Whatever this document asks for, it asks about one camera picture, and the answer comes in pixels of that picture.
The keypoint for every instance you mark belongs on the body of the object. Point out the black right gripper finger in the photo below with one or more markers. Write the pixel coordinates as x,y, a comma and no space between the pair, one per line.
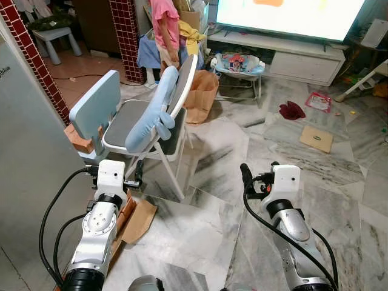
274,164
247,175

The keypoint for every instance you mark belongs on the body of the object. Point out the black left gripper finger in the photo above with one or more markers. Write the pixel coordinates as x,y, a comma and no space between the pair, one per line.
139,170

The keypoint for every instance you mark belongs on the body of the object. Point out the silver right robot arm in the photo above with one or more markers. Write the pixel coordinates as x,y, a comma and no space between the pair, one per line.
294,227

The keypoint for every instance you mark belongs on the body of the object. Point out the grey fridge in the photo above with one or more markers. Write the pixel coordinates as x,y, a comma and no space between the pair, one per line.
24,151

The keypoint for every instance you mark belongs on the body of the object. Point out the red brick stack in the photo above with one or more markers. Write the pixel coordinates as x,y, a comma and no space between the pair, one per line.
127,212

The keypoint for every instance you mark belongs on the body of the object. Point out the plain brown cardboard sheet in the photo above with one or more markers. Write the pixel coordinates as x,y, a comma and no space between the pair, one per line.
140,221

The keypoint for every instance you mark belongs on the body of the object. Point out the cardboard piece with green print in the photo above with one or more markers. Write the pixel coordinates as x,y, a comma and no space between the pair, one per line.
316,139

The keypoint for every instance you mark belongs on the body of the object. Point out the dark red cloth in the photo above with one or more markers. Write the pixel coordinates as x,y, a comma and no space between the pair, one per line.
292,111

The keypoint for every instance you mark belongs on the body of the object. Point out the light blue cushion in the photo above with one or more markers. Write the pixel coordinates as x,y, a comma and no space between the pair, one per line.
151,112

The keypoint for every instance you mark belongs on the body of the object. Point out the loose red bricks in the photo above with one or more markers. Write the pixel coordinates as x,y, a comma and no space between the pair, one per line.
79,139

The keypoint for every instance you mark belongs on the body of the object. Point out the pink booklet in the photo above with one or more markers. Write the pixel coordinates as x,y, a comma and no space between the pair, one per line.
318,102

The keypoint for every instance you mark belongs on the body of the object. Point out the light blue folding chair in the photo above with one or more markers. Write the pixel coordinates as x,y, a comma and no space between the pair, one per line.
94,103

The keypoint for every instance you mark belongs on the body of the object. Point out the brown paper bag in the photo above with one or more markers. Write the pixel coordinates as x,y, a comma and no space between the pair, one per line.
200,97

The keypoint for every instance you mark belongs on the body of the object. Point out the grey robot left leg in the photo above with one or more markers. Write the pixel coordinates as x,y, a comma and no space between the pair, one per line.
144,284

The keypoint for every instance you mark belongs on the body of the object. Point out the grey robot leg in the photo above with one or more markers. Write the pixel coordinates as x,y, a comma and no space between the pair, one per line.
236,288
144,284

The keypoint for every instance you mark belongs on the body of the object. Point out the white television stand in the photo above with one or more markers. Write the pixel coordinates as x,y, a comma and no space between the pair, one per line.
303,63

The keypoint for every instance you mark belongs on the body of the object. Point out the grey robot right leg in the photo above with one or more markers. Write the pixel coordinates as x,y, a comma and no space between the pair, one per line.
236,288

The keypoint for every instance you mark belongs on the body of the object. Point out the colourful baby bouncer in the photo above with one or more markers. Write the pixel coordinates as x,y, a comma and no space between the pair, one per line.
236,62

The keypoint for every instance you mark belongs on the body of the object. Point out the blue cloth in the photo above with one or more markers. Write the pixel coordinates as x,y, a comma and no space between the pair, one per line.
148,54

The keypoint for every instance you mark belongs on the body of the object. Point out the red tiled pillar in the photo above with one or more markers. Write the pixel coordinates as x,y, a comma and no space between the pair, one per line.
127,42

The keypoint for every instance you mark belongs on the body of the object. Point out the yellow cloth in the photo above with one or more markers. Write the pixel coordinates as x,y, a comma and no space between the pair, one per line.
189,33

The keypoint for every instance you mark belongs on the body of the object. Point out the person in pink shirt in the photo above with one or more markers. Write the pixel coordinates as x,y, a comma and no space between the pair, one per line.
163,24

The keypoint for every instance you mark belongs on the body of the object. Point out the flat screen television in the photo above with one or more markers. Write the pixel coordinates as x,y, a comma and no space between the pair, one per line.
285,15

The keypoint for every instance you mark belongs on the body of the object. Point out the brown cardboard box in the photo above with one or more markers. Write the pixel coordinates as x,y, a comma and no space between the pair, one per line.
190,19

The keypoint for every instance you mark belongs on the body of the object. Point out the white plastic stool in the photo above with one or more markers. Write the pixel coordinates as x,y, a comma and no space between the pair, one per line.
54,33

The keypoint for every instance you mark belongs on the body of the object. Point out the dark green bundle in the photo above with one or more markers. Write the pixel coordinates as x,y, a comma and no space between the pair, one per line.
51,22

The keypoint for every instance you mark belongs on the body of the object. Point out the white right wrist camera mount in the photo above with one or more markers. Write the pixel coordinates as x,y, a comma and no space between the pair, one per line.
285,182

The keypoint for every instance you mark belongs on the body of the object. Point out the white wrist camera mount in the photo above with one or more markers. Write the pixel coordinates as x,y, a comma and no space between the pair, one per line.
111,176
285,182

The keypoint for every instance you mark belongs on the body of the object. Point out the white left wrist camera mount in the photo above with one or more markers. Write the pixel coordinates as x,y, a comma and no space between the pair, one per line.
111,176

